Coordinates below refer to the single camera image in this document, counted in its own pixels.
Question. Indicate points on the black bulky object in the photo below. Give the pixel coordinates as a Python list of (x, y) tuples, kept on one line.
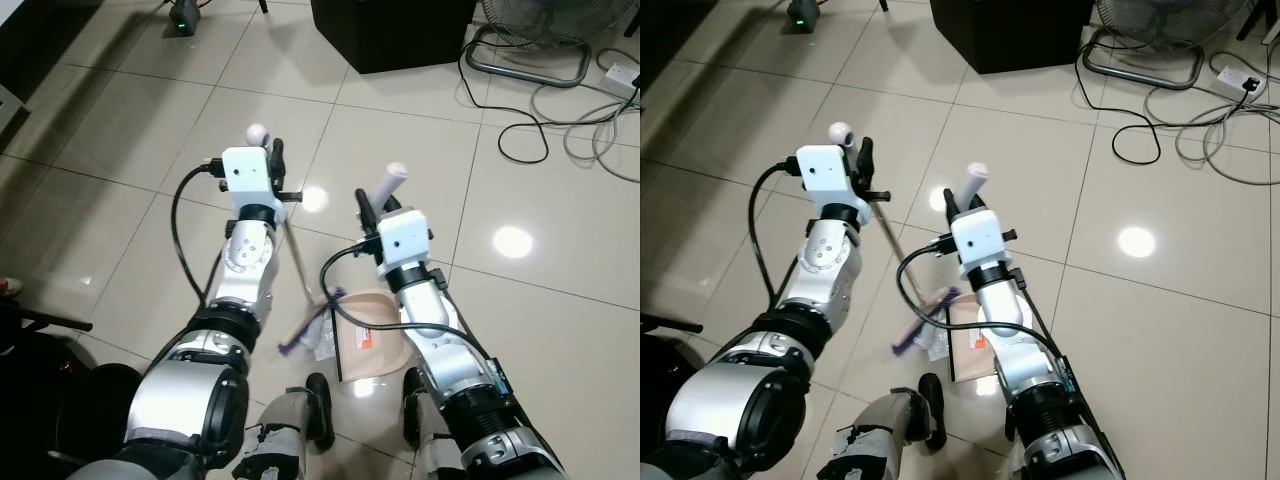
[(665, 400), (50, 400)]

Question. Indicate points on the floor fan with tube base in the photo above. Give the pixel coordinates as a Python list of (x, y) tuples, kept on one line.
[(1170, 20), (545, 20)]

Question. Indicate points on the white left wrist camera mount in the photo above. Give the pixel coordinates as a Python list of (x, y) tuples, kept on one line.
[(822, 177), (245, 178)]

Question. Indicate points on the dark furniture unit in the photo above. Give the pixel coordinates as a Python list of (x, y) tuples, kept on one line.
[(35, 50), (665, 35)]

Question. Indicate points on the robot leg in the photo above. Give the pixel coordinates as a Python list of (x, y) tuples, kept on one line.
[(880, 430), (425, 420), (285, 430), (1015, 445)]

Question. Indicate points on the black stand leg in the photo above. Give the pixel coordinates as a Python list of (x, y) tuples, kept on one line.
[(631, 15), (1250, 18)]

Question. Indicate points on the white power strip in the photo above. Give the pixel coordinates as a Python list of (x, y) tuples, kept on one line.
[(620, 78), (1237, 82)]

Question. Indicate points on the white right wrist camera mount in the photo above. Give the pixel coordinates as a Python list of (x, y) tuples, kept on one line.
[(405, 238), (978, 235)]

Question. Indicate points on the left robot leg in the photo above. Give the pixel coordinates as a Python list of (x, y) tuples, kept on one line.
[(880, 430), (285, 430)]

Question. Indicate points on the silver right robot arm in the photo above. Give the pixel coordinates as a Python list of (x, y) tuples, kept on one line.
[(1020, 350), (445, 350)]

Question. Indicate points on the right robot leg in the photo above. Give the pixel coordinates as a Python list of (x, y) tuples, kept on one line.
[(425, 420), (1015, 445)]

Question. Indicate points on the red and white shoe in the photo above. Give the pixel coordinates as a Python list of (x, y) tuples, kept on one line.
[(8, 286)]

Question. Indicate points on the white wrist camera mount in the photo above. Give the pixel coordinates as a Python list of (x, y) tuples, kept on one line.
[(978, 235), (405, 238), (245, 178), (822, 177)]

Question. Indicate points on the white crumpled paper scrap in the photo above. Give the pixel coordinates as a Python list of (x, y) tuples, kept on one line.
[(325, 338), (937, 340)]

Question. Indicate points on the black box cabinet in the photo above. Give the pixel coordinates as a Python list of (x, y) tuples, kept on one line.
[(395, 35), (1010, 35)]

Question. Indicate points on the black device with green light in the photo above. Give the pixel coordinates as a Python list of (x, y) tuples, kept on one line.
[(185, 15), (801, 12)]

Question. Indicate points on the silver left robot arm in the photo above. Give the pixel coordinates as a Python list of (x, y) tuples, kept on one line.
[(190, 390), (735, 395)]

